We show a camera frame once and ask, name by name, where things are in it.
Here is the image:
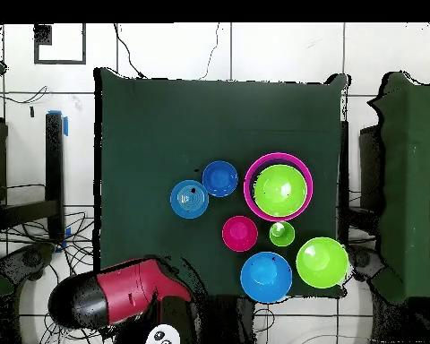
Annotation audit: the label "lime green large bowl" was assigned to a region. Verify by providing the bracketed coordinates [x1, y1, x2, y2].
[296, 236, 350, 289]
[253, 163, 308, 219]

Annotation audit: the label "thin black floor cable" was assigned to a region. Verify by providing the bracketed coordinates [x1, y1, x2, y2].
[113, 22, 147, 79]
[199, 22, 220, 81]

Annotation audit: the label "red small bowl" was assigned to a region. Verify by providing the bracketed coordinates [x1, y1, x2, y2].
[221, 215, 259, 253]

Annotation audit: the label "dark blue small bowl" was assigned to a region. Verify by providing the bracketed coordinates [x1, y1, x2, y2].
[201, 159, 239, 199]

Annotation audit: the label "blue large bowl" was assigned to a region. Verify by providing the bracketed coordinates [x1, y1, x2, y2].
[239, 251, 294, 305]

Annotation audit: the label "blue tape strip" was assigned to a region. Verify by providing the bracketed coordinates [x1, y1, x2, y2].
[47, 109, 70, 137]

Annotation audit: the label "black square floor frame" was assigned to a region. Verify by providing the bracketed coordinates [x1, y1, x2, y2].
[33, 22, 87, 65]

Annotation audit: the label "pink large bowl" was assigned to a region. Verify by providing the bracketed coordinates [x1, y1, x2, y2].
[243, 151, 314, 222]

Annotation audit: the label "black post stand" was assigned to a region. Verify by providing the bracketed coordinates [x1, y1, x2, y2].
[0, 112, 65, 241]

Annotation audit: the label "black stand base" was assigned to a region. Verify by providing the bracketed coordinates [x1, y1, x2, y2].
[347, 243, 384, 282]
[0, 243, 55, 282]

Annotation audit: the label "turquoise bowl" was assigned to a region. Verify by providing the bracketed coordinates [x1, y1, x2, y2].
[169, 179, 210, 220]

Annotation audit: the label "lime green small cup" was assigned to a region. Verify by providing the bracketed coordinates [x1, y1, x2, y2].
[269, 220, 296, 247]

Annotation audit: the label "tangled floor cables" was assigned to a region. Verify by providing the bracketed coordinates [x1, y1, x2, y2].
[0, 211, 116, 344]

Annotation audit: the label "dark green table cloth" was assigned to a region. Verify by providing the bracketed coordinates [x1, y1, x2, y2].
[93, 67, 350, 300]

